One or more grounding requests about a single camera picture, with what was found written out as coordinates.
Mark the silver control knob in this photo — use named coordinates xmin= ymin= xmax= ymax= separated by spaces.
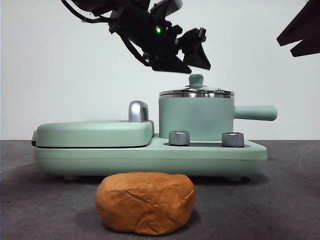
xmin=221 ymin=131 xmax=245 ymax=148
xmin=168 ymin=130 xmax=191 ymax=147

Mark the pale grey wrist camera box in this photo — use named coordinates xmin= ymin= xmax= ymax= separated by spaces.
xmin=149 ymin=0 xmax=184 ymax=16

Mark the brown potato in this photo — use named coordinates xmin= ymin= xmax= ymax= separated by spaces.
xmin=94 ymin=171 xmax=196 ymax=236

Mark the chrome cover handle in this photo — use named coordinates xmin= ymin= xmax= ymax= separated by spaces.
xmin=128 ymin=100 xmax=151 ymax=124

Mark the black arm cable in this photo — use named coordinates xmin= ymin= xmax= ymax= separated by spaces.
xmin=59 ymin=0 xmax=112 ymax=26

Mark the green griddle cover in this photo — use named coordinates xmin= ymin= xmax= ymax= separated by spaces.
xmin=31 ymin=119 xmax=157 ymax=149

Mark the green breakfast machine base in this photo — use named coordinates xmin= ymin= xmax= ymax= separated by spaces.
xmin=33 ymin=132 xmax=269 ymax=182

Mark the green pot with handle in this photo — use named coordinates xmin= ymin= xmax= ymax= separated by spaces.
xmin=158 ymin=94 xmax=279 ymax=141

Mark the glass lid with green knob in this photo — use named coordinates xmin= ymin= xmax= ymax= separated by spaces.
xmin=159 ymin=73 xmax=236 ymax=98

